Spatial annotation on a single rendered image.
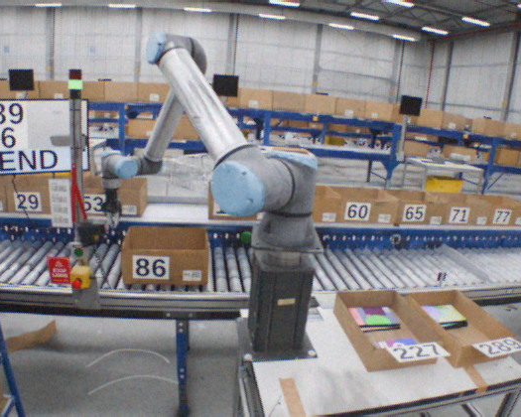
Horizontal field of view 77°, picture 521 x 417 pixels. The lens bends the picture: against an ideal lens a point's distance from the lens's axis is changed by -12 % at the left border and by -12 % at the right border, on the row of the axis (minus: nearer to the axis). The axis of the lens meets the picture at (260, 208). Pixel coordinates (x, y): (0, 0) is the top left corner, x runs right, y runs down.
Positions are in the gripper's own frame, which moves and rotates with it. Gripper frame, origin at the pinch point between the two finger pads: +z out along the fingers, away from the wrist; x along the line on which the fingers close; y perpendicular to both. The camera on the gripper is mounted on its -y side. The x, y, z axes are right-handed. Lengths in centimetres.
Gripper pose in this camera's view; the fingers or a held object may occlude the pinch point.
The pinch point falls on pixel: (113, 225)
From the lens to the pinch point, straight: 187.6
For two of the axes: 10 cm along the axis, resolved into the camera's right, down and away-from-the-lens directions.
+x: 9.8, 0.3, 1.8
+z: -0.8, 9.5, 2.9
